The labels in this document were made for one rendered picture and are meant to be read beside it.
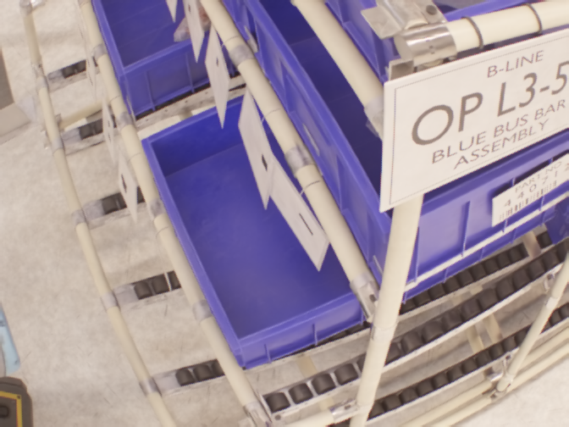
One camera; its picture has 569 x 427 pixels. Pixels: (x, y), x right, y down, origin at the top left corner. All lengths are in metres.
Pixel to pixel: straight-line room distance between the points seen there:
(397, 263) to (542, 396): 1.37
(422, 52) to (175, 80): 1.07
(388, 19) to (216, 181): 0.98
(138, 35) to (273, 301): 0.59
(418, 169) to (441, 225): 0.29
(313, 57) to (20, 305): 1.30
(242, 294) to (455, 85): 0.90
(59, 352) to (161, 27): 0.89
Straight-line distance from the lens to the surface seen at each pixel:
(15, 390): 2.18
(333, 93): 1.50
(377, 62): 1.02
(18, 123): 2.84
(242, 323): 1.72
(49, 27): 3.07
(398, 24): 0.87
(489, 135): 1.03
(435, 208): 1.21
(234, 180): 1.82
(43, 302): 2.60
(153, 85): 1.87
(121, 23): 2.05
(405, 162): 0.98
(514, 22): 0.90
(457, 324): 1.73
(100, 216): 2.17
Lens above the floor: 2.33
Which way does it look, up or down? 63 degrees down
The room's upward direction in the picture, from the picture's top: 1 degrees counter-clockwise
